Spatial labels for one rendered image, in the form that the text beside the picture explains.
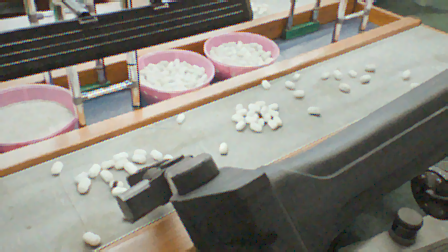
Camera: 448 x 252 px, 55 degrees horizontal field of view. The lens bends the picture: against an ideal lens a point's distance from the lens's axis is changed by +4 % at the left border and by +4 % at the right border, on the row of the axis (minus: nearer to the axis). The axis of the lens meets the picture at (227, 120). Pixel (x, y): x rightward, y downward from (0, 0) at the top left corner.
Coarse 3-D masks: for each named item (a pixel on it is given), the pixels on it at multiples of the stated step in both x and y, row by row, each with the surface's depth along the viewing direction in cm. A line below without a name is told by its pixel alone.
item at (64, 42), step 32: (192, 0) 90; (224, 0) 95; (0, 32) 72; (32, 32) 74; (64, 32) 77; (96, 32) 80; (128, 32) 83; (160, 32) 86; (192, 32) 91; (0, 64) 72; (32, 64) 74; (64, 64) 77
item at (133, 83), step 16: (64, 0) 83; (128, 0) 99; (144, 0) 89; (160, 0) 87; (64, 16) 92; (80, 16) 79; (128, 64) 108; (128, 80) 112; (80, 96) 104; (80, 112) 106
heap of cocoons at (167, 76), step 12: (144, 72) 137; (156, 72) 138; (168, 72) 138; (180, 72) 138; (192, 72) 139; (156, 84) 131; (168, 84) 131; (180, 84) 131; (192, 84) 133; (156, 96) 127
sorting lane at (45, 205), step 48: (384, 48) 160; (432, 48) 161; (240, 96) 129; (288, 96) 130; (336, 96) 131; (384, 96) 133; (96, 144) 107; (144, 144) 108; (192, 144) 109; (240, 144) 110; (288, 144) 111; (0, 192) 93; (48, 192) 93; (96, 192) 94; (0, 240) 83; (48, 240) 84
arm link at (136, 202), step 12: (180, 156) 72; (144, 180) 77; (156, 180) 74; (132, 192) 74; (144, 192) 73; (156, 192) 74; (168, 192) 75; (120, 204) 76; (132, 204) 72; (144, 204) 72; (156, 204) 73; (132, 216) 73; (144, 216) 75
